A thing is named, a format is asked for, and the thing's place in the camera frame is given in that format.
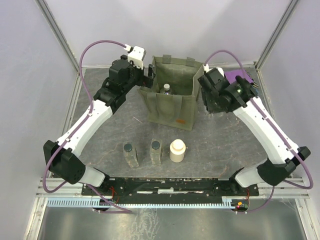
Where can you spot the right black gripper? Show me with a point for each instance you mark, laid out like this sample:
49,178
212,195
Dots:
210,108

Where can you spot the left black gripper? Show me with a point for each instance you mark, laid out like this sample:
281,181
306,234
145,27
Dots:
148,81

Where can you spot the chrome dome clear bottle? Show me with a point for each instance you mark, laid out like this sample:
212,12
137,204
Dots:
166,89

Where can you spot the green canvas bag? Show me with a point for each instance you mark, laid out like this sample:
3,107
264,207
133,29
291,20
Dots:
178,110

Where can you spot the cream cylindrical jar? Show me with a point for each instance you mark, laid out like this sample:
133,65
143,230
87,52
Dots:
177,150

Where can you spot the clear square bottle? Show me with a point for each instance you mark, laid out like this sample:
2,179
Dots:
156,151
130,154

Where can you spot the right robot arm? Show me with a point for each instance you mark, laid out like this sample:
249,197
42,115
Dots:
222,92

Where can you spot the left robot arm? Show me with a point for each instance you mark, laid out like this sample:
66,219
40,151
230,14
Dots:
62,155

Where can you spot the purple folded cloth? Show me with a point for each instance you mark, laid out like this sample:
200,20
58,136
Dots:
230,75

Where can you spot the black white striped cloth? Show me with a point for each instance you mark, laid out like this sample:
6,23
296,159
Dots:
252,81

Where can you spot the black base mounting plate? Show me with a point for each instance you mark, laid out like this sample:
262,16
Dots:
173,190

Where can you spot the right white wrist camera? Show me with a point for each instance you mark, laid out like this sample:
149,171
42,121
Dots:
214,73

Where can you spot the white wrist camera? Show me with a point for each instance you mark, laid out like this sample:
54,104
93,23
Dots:
214,73
135,56

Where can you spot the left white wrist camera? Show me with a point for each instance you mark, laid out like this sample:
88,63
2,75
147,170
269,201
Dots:
135,56

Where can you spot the aluminium front rail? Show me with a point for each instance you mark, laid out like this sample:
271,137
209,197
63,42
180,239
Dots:
281,191

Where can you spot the blue slotted cable duct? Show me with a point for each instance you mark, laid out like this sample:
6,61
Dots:
98,203

